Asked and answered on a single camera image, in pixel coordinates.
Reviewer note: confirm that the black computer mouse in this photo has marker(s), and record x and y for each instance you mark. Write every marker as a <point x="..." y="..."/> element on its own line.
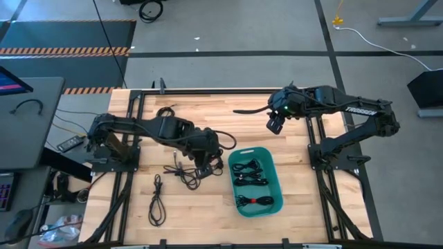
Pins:
<point x="19" y="224"/>

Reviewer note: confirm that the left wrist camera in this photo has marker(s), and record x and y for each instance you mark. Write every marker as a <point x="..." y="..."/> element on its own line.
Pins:
<point x="205" y="171"/>

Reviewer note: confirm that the black aluminium table frame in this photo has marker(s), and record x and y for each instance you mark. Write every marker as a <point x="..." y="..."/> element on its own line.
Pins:
<point x="225" y="91"/>

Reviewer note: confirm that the computer monitor with lit screen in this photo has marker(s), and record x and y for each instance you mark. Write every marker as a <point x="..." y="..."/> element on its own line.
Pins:
<point x="10" y="84"/>

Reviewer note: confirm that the crumpled plastic bag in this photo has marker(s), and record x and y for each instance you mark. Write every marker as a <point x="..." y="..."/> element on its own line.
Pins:
<point x="62" y="230"/>

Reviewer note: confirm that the gray desk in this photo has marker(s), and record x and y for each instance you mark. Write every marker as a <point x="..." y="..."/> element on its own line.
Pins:
<point x="31" y="138"/>

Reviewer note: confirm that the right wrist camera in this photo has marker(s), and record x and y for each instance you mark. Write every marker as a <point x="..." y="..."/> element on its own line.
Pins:
<point x="276" y="124"/>

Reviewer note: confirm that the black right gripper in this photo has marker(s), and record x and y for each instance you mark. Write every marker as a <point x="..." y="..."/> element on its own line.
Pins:
<point x="287" y="100"/>

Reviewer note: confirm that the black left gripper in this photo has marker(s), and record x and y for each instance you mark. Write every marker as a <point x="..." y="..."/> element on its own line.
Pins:
<point x="206" y="141"/>

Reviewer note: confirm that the teal plastic bin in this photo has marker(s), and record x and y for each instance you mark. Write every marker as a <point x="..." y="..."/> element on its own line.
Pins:
<point x="257" y="191"/>

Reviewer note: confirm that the black remote control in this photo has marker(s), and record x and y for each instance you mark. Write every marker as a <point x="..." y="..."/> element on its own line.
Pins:
<point x="71" y="143"/>

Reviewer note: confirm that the silver light bar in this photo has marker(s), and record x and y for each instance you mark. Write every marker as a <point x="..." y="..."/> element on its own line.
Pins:
<point x="129" y="247"/>
<point x="322" y="247"/>

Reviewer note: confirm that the black equipment under desk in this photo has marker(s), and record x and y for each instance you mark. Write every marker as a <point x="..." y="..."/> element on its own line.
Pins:
<point x="64" y="186"/>

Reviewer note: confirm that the black mat with hazard stripes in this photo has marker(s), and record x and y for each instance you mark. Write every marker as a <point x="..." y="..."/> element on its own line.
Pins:
<point x="69" y="34"/>

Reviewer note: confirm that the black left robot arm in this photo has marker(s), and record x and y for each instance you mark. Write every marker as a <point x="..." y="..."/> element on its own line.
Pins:
<point x="166" y="126"/>

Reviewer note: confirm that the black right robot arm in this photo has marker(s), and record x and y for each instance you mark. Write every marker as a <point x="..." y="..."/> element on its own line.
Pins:
<point x="332" y="98"/>

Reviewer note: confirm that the gray metal desk leg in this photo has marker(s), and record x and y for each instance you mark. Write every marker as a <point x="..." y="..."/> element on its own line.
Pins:
<point x="408" y="21"/>

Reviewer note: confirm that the computer keyboard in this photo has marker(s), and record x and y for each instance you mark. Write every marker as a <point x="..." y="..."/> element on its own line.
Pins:
<point x="5" y="193"/>

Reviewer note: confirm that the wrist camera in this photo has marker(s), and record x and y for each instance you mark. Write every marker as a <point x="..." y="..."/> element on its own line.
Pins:
<point x="205" y="171"/>
<point x="276" y="124"/>

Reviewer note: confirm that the black clamp bracket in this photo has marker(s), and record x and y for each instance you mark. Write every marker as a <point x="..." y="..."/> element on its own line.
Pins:
<point x="161" y="84"/>
<point x="291" y="86"/>
<point x="285" y="243"/>
<point x="162" y="243"/>

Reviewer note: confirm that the black panel on stand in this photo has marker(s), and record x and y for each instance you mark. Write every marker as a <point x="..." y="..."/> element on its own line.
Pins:
<point x="429" y="90"/>

